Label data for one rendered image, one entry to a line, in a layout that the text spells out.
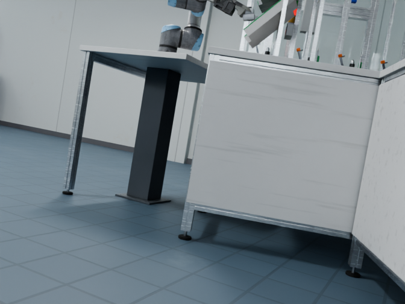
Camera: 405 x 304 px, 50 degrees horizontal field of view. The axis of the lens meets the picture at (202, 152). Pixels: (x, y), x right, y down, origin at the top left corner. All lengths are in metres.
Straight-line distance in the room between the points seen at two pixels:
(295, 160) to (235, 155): 0.26
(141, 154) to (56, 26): 5.54
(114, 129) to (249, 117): 5.13
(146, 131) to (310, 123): 1.17
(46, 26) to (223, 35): 3.37
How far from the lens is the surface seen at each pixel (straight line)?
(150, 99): 2.72
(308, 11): 3.80
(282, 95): 1.90
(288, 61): 1.92
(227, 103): 1.89
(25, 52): 8.46
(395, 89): 1.74
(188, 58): 2.24
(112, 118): 6.94
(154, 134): 2.68
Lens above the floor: 0.49
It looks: 3 degrees down
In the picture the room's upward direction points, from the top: 10 degrees clockwise
